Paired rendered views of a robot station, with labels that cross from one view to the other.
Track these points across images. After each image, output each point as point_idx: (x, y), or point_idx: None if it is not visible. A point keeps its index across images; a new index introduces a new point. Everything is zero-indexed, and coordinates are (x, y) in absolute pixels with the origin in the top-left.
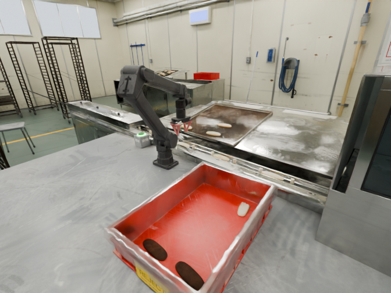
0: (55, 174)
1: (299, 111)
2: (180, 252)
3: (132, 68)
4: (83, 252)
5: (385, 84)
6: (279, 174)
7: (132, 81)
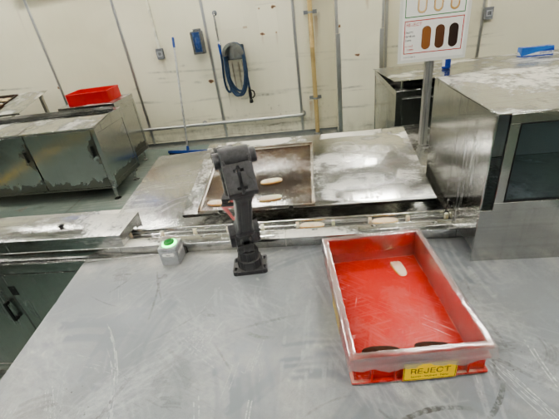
0: (101, 377)
1: (338, 133)
2: (403, 338)
3: (237, 153)
4: (322, 411)
5: (514, 120)
6: (388, 216)
7: (248, 172)
